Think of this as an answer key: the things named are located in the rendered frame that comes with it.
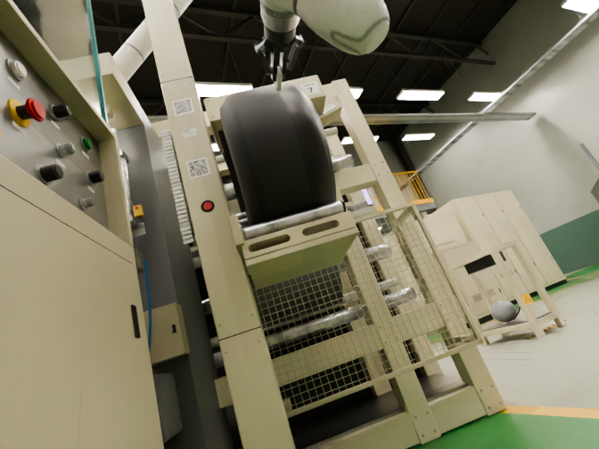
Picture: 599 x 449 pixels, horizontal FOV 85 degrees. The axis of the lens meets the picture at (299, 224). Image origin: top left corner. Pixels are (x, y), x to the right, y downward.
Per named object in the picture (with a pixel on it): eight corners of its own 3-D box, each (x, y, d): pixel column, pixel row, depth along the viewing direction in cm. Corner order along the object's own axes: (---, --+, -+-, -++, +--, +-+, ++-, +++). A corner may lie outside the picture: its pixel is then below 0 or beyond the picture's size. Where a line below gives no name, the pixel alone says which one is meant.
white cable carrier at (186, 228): (183, 244, 108) (159, 131, 124) (187, 248, 112) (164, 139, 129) (196, 240, 108) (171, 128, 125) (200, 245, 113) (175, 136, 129)
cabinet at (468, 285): (477, 326, 479) (438, 248, 522) (449, 331, 526) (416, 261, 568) (513, 310, 517) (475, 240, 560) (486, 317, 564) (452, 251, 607)
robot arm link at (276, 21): (254, -18, 69) (255, 7, 75) (266, 17, 67) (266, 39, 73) (294, -24, 71) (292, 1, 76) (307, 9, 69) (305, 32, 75)
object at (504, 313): (543, 337, 258) (491, 246, 286) (482, 346, 309) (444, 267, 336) (567, 324, 273) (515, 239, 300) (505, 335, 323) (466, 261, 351)
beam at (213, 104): (209, 121, 156) (202, 97, 162) (218, 151, 180) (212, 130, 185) (327, 93, 166) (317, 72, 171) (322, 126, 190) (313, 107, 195)
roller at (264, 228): (242, 239, 100) (239, 226, 102) (244, 244, 104) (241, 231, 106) (347, 208, 105) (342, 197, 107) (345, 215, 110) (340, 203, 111)
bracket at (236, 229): (234, 246, 95) (227, 216, 99) (249, 276, 132) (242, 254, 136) (246, 242, 96) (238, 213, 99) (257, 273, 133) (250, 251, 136)
